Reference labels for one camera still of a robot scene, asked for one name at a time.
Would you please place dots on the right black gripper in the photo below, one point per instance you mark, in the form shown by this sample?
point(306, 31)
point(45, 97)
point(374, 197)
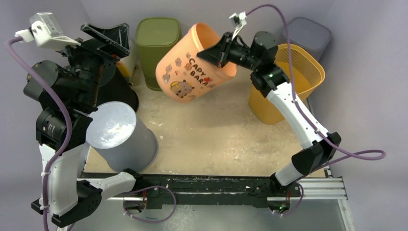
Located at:
point(225, 50)

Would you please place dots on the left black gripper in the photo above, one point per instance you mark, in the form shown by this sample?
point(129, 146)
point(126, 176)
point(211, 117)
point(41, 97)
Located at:
point(96, 46)

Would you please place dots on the olive green waste bin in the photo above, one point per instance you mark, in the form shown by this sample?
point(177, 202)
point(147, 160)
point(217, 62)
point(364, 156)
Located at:
point(154, 37)

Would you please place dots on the orange smooth bucket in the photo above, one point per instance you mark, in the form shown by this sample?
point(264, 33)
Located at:
point(183, 76)

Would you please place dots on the black ribbed waste bin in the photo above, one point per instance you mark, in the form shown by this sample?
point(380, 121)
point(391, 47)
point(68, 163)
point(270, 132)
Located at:
point(114, 87)

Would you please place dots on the light grey smooth bucket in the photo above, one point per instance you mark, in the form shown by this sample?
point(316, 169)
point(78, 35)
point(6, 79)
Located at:
point(121, 138)

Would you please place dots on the dark grey mesh bin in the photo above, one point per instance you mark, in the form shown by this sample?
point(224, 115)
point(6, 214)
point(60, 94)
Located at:
point(312, 36)

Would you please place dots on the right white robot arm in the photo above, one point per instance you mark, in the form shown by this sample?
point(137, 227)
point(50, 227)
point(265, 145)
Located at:
point(271, 81)

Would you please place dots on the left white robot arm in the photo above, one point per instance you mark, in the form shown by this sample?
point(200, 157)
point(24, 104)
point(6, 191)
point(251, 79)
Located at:
point(68, 95)

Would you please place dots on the cream three-drawer mini cabinet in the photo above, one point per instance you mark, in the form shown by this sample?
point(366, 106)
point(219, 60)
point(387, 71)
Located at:
point(127, 64)

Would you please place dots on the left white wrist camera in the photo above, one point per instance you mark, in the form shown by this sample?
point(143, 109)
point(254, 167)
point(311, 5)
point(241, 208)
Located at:
point(46, 32)

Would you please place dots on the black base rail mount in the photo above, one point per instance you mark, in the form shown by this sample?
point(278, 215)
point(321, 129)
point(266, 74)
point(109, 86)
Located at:
point(258, 192)

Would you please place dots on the aluminium frame rail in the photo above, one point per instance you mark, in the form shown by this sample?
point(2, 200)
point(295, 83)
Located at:
point(322, 188)

